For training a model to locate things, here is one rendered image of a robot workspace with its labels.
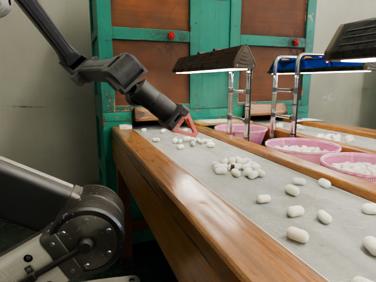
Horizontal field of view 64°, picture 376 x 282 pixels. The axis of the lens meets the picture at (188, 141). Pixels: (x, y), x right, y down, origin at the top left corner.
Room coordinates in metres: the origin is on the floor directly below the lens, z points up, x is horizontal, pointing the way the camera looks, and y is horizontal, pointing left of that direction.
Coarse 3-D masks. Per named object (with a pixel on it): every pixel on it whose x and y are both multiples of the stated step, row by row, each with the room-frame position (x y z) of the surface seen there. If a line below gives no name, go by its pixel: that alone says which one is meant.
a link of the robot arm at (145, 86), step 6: (138, 84) 0.73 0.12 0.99; (144, 84) 0.73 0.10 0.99; (150, 84) 0.74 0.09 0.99; (132, 90) 0.77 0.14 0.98; (138, 90) 0.72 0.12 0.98; (144, 90) 0.72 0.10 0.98; (150, 90) 0.73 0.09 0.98; (156, 90) 0.75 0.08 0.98; (132, 96) 0.73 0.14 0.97; (138, 96) 0.73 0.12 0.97; (144, 96) 0.73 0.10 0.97; (150, 96) 0.73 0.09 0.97; (156, 96) 0.74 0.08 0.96; (138, 102) 0.74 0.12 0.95; (144, 102) 0.73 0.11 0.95; (150, 102) 0.73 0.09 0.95
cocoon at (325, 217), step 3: (321, 210) 0.53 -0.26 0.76; (324, 210) 0.54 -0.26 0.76; (318, 213) 0.53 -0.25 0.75; (321, 213) 0.53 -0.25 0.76; (324, 213) 0.52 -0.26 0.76; (327, 213) 0.52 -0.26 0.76; (318, 216) 0.53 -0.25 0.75; (321, 216) 0.52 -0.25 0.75; (324, 216) 0.51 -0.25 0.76; (327, 216) 0.51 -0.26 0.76; (330, 216) 0.51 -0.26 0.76; (321, 219) 0.52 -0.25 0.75; (324, 219) 0.51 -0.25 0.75; (327, 219) 0.51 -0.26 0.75; (330, 219) 0.51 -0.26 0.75; (324, 222) 0.51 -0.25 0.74; (327, 222) 0.51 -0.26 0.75; (330, 222) 0.51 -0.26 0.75
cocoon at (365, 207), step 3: (363, 204) 0.56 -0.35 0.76; (366, 204) 0.56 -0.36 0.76; (369, 204) 0.56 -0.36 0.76; (372, 204) 0.56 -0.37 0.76; (375, 204) 0.56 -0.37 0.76; (363, 207) 0.56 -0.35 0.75; (366, 207) 0.55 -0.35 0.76; (369, 207) 0.55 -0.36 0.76; (372, 207) 0.55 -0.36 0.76; (375, 207) 0.55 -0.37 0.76; (363, 210) 0.56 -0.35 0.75; (366, 210) 0.55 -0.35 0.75; (369, 210) 0.55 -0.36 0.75; (372, 210) 0.55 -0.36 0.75; (375, 210) 0.55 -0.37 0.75; (366, 213) 0.55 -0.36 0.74; (369, 213) 0.55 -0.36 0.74; (372, 213) 0.55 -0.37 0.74; (375, 213) 0.55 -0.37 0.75
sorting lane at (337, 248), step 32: (160, 128) 1.66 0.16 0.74; (192, 160) 0.97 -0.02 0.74; (256, 160) 0.97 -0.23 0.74; (224, 192) 0.68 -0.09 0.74; (256, 192) 0.68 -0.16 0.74; (320, 192) 0.68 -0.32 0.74; (256, 224) 0.51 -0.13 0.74; (288, 224) 0.51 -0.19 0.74; (320, 224) 0.51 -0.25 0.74; (352, 224) 0.51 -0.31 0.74; (320, 256) 0.41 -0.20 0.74; (352, 256) 0.41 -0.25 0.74
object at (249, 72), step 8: (232, 72) 1.36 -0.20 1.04; (248, 72) 1.22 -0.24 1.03; (232, 80) 1.36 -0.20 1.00; (248, 80) 1.22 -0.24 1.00; (232, 88) 1.34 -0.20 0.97; (248, 88) 1.21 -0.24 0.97; (232, 96) 1.36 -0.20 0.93; (248, 96) 1.21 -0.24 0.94; (232, 104) 1.36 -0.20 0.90; (248, 104) 1.21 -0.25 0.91; (248, 112) 1.21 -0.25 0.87; (240, 120) 1.27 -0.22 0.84; (248, 120) 1.22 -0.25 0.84; (248, 128) 1.21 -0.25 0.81; (248, 136) 1.21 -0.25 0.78
